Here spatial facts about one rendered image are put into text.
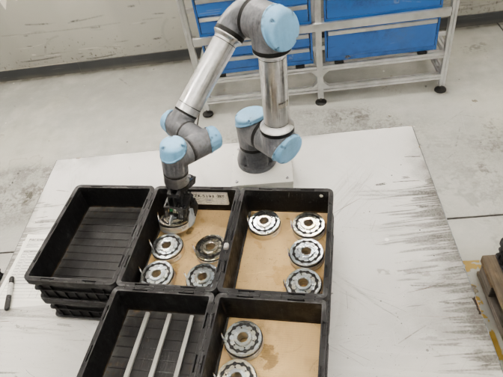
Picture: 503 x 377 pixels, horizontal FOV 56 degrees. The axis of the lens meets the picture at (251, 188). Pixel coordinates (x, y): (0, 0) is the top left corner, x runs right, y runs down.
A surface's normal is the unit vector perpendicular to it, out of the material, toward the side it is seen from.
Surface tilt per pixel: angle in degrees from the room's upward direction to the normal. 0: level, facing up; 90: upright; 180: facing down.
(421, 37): 90
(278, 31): 83
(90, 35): 90
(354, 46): 90
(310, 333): 0
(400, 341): 0
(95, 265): 0
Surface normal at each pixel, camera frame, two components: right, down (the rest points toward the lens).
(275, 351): -0.14, -0.70
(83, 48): -0.01, 0.71
